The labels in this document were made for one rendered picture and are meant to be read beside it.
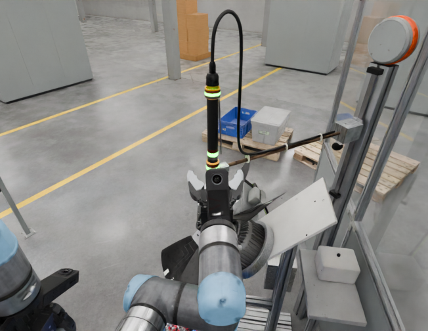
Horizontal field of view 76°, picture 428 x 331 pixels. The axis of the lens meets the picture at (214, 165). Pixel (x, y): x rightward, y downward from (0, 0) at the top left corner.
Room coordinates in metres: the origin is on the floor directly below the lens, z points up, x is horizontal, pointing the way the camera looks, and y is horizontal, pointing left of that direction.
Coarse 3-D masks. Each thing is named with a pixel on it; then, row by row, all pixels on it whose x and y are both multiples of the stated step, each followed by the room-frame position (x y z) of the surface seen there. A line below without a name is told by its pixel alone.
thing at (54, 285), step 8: (56, 272) 0.35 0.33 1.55; (64, 272) 0.34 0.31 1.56; (72, 272) 0.35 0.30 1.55; (48, 280) 0.31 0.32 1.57; (56, 280) 0.31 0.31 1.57; (64, 280) 0.32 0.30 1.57; (72, 280) 0.33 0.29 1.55; (48, 288) 0.29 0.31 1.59; (56, 288) 0.29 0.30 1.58; (64, 288) 0.31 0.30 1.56; (48, 296) 0.27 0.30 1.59; (56, 296) 0.29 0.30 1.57; (40, 304) 0.26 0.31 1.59
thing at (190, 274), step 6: (198, 252) 0.68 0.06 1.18; (192, 258) 0.66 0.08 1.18; (198, 258) 0.66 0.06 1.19; (192, 264) 0.63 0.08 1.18; (198, 264) 0.63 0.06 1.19; (186, 270) 0.61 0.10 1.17; (192, 270) 0.61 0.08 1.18; (198, 270) 0.60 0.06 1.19; (186, 276) 0.59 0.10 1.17; (192, 276) 0.58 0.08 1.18; (198, 276) 0.58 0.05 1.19; (186, 282) 0.56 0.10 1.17; (192, 282) 0.56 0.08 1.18
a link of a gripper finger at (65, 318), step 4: (60, 312) 0.27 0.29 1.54; (64, 312) 0.27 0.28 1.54; (60, 316) 0.26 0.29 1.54; (64, 316) 0.26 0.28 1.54; (68, 316) 0.27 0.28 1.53; (60, 320) 0.26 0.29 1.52; (64, 320) 0.26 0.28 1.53; (68, 320) 0.26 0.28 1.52; (72, 320) 0.27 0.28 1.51; (60, 324) 0.26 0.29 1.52; (64, 324) 0.26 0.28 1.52; (68, 324) 0.26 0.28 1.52; (72, 324) 0.27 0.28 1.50; (64, 328) 0.26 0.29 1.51; (68, 328) 0.26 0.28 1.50; (72, 328) 0.26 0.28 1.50
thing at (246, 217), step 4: (284, 192) 0.77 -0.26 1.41; (264, 204) 0.70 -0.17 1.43; (268, 204) 0.67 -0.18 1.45; (252, 208) 0.71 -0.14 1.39; (256, 208) 0.68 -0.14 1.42; (260, 208) 0.66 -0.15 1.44; (264, 208) 0.65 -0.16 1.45; (240, 212) 0.74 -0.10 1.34; (244, 212) 0.70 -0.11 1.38; (248, 212) 0.67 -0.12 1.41; (252, 212) 0.66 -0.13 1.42; (256, 212) 0.64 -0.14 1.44; (236, 216) 0.69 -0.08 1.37; (240, 216) 0.67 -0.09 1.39; (244, 216) 0.65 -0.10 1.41; (248, 216) 0.64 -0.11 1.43; (252, 216) 0.62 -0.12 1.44; (244, 220) 0.62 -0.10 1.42; (248, 220) 0.61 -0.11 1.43
